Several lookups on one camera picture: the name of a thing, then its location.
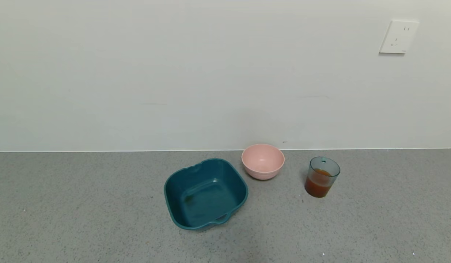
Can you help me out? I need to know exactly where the translucent blue plastic cup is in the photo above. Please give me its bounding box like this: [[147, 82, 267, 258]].
[[304, 156, 341, 198]]

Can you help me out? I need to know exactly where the brown liquid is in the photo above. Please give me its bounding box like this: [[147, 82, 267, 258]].
[[305, 169, 336, 198]]

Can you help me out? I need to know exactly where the pink round bowl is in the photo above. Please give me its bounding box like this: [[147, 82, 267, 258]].
[[242, 144, 285, 180]]

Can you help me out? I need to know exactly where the teal square plastic basin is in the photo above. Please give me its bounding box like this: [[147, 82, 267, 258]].
[[164, 158, 249, 230]]

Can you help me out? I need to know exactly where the white wall power outlet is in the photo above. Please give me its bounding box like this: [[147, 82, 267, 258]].
[[379, 20, 420, 54]]

